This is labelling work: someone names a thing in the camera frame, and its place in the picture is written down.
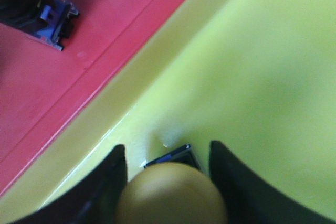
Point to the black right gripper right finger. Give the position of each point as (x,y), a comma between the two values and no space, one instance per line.
(250,199)

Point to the yellow plastic tray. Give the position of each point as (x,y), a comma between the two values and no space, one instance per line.
(257,75)

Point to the red plastic tray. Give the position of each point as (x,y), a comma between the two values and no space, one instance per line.
(42,88)

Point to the yellow mushroom push button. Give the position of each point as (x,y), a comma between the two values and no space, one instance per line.
(171,189)

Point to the red mushroom push button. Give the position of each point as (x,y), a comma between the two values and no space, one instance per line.
(47,21)

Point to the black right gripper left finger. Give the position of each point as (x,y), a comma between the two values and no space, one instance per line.
(92,200)

